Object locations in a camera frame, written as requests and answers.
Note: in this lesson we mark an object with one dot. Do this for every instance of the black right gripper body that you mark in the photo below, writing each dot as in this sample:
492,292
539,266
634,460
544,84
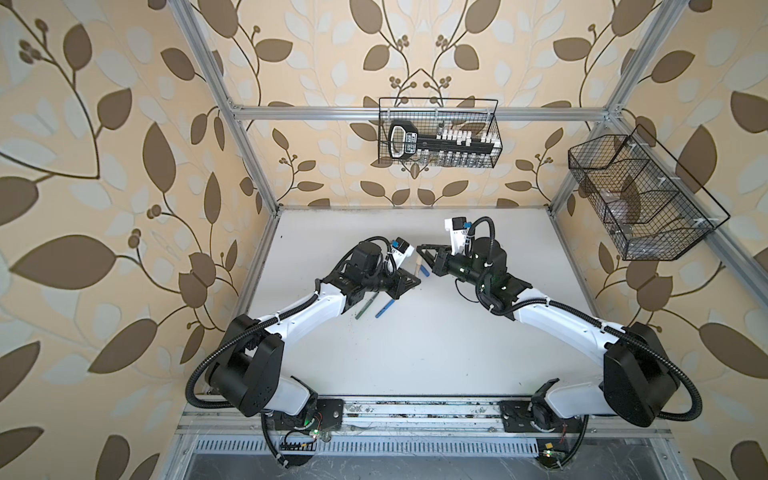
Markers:
458,267

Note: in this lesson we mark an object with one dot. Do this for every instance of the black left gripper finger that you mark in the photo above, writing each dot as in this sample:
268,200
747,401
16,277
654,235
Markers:
404,285
402,275

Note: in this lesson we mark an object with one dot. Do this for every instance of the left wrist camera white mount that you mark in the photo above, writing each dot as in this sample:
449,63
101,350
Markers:
400,250

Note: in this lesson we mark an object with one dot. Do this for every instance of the black wire basket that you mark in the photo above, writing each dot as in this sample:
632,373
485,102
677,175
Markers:
435,112
652,206

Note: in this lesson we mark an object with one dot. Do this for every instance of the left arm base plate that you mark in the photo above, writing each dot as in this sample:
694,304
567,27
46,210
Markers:
319,415

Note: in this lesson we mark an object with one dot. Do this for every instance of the black tool in basket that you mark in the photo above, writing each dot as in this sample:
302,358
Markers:
403,140

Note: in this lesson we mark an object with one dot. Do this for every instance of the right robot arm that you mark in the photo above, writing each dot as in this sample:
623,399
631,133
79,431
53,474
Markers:
638,382

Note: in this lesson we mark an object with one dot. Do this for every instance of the black wire basket right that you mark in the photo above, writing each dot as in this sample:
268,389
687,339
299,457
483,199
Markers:
652,206

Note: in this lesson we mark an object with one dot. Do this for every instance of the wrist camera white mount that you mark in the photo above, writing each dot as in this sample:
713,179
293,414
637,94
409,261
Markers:
458,229
400,250

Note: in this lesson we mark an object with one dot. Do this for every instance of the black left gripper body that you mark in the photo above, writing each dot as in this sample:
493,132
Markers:
388,280

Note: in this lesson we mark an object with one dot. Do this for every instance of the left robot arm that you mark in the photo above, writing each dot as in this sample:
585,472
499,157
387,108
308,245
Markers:
245,371

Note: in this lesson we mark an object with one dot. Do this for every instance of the green fountain pen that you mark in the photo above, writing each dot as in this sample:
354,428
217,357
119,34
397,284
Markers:
366,306

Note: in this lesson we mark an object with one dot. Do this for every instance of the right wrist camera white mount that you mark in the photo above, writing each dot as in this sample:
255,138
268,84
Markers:
458,229

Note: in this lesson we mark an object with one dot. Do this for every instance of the blue fountain pen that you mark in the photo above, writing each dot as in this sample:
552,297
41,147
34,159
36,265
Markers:
384,308

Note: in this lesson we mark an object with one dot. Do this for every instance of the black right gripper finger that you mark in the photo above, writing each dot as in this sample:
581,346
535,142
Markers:
432,260
433,249

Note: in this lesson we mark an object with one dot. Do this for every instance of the black wire basket back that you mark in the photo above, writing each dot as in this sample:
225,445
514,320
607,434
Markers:
435,112

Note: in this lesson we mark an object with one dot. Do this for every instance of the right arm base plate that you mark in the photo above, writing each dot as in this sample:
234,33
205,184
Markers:
525,416

